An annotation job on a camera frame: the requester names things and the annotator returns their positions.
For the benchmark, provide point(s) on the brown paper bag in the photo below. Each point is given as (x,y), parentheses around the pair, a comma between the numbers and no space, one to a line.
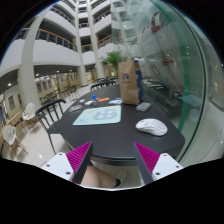
(129,85)

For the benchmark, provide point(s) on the green potted plant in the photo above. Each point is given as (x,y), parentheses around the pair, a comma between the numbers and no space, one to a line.
(113,60)

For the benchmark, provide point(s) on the person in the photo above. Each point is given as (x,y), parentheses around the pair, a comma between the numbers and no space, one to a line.
(100,176)

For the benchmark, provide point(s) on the light green printed mouse pad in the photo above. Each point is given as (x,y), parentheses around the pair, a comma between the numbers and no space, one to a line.
(97,115)

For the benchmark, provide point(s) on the blue white plastic packet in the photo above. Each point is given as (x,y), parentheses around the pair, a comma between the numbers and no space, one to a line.
(115,101)

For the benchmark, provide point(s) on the small blue-capped bottle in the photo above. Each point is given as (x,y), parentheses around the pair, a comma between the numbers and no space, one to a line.
(94,99)

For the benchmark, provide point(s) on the black slatted chair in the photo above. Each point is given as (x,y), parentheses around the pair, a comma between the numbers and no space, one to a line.
(101,85)
(50,116)

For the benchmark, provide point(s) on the small grey packet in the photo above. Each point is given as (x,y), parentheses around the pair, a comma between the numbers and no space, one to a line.
(82,100)

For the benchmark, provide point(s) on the group of dark chairs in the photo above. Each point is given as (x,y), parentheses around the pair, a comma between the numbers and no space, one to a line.
(63,92)

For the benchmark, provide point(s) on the grey phone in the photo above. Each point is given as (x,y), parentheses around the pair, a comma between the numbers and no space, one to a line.
(143,106)

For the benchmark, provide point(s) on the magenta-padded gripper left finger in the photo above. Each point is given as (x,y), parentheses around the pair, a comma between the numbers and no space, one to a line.
(78,156)

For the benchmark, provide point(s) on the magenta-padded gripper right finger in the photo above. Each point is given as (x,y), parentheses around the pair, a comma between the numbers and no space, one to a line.
(148,158)

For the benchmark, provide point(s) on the clear plastic packet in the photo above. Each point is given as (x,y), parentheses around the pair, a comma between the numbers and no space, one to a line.
(75,108)

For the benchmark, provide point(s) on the white lattice chair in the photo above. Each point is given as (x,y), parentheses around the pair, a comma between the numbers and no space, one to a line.
(29,113)
(10,136)

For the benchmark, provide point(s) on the small white packet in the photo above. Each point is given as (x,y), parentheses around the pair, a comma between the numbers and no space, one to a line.
(88,103)

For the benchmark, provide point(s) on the white perforated computer mouse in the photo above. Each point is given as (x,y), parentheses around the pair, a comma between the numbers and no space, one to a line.
(151,127)

